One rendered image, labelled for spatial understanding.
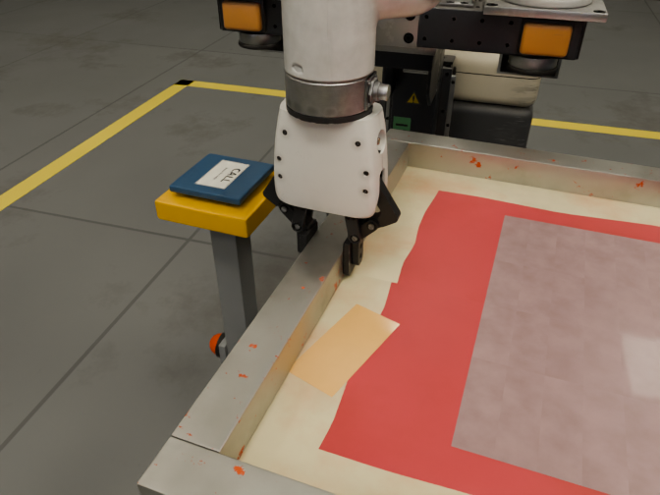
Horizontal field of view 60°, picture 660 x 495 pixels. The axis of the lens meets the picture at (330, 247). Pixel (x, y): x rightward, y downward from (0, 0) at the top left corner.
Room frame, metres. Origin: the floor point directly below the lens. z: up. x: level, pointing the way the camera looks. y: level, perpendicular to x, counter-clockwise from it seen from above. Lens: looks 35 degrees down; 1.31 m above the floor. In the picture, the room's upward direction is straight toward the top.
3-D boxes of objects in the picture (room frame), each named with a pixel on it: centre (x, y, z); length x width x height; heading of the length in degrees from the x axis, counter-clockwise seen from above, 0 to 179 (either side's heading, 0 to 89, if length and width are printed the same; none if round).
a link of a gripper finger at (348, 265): (0.46, -0.03, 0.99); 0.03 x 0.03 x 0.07; 69
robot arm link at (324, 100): (0.47, -0.01, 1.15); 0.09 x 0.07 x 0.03; 69
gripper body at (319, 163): (0.47, 0.00, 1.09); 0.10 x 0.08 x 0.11; 69
